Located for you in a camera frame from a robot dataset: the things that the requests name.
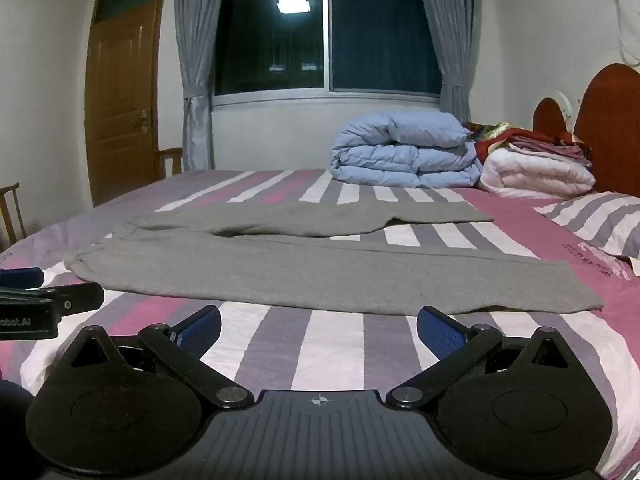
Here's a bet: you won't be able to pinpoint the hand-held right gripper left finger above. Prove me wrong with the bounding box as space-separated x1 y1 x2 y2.
65 305 256 408

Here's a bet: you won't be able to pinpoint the red patterned blanket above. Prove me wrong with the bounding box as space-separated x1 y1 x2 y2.
462 121 593 168

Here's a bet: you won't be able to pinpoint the grey pants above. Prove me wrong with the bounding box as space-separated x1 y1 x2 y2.
64 200 606 316

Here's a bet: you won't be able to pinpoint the striped pillow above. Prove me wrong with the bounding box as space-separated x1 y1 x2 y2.
532 191 640 276

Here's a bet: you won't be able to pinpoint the striped pink grey bedsheet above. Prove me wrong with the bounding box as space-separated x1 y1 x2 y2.
0 167 640 480

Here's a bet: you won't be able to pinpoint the folded white quilt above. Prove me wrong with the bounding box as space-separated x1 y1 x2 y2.
477 147 597 198

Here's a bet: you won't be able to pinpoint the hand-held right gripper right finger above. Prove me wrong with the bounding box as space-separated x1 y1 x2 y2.
386 305 576 408

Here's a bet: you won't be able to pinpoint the folded light blue duvet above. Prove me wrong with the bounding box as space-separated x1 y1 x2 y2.
330 111 483 190

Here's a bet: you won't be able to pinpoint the white wall cable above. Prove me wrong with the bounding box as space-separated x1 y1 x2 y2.
612 0 640 67

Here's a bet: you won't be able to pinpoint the sliding glass window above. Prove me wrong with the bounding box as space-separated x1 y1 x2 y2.
212 0 443 107

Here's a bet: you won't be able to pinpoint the brown wooden door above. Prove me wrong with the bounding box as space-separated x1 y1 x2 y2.
84 0 171 207

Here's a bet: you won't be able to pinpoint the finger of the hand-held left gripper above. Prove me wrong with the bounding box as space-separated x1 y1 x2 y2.
0 282 105 317
0 267 44 288

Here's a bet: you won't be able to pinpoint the red wooden headboard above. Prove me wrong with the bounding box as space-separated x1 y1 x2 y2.
532 62 640 198

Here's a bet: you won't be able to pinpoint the wooden chair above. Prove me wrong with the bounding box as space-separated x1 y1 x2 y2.
158 147 184 179
0 183 27 252

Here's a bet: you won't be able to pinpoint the grey curtain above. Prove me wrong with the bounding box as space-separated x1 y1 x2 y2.
170 0 228 171
412 0 483 123

